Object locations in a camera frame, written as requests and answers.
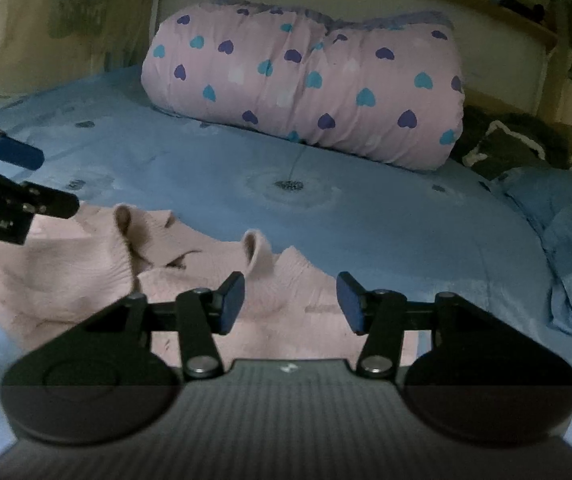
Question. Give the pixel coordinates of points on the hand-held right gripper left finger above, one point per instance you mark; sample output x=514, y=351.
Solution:
x=232, y=305

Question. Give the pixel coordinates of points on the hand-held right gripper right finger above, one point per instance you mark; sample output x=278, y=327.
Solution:
x=350, y=305

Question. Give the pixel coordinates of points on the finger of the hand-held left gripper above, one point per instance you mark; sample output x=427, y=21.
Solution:
x=15, y=155
x=50, y=203

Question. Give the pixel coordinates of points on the pink knitted cardigan sweater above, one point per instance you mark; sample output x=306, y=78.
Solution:
x=65, y=270

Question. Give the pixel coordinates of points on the beige sheer curtain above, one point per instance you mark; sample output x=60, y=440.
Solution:
x=65, y=25

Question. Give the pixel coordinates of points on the dark plush cloth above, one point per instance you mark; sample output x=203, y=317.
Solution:
x=511, y=150

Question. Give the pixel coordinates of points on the pink heart-print rolled quilt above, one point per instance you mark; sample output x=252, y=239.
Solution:
x=306, y=80

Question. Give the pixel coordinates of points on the blue crumpled cloth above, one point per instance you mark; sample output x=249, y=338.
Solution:
x=566, y=220

